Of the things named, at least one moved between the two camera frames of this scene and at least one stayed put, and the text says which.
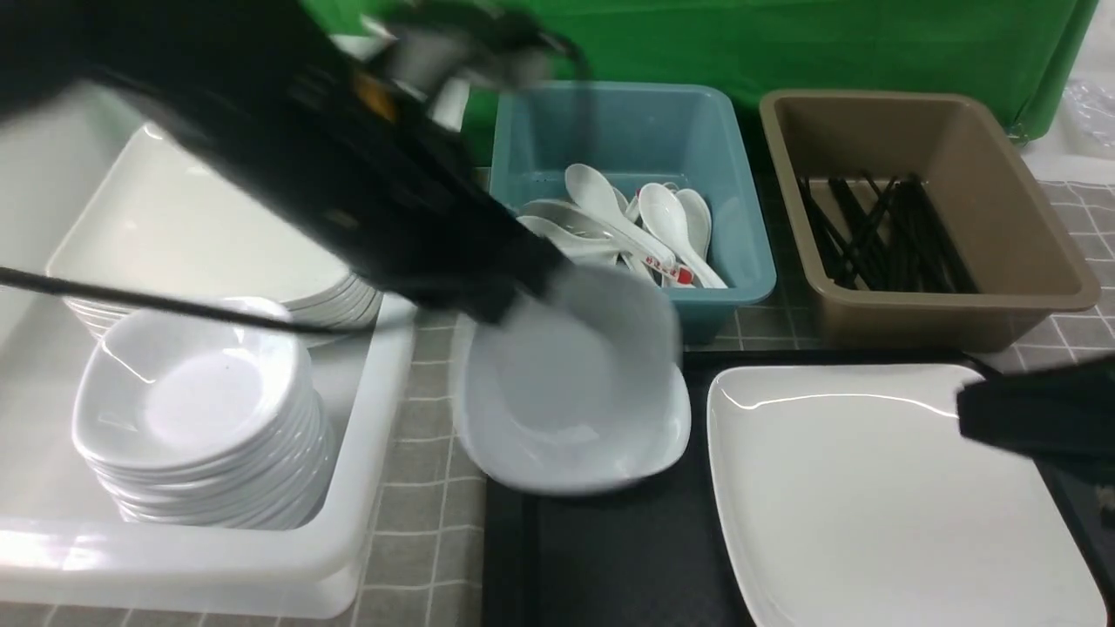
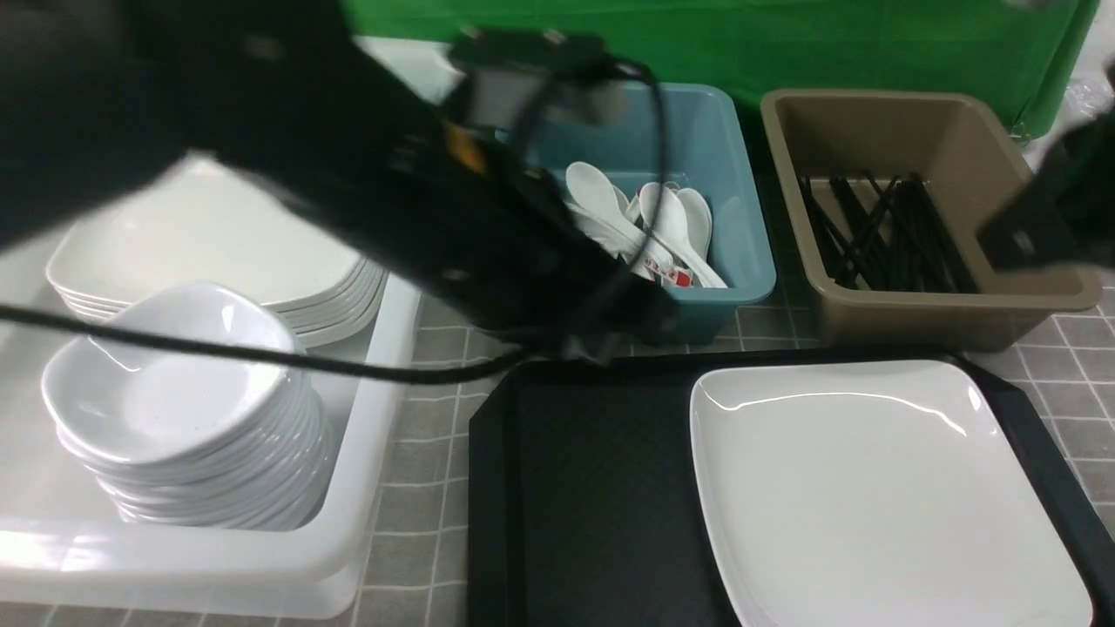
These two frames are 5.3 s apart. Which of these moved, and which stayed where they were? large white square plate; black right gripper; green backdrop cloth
Moved: black right gripper
Stayed: large white square plate; green backdrop cloth
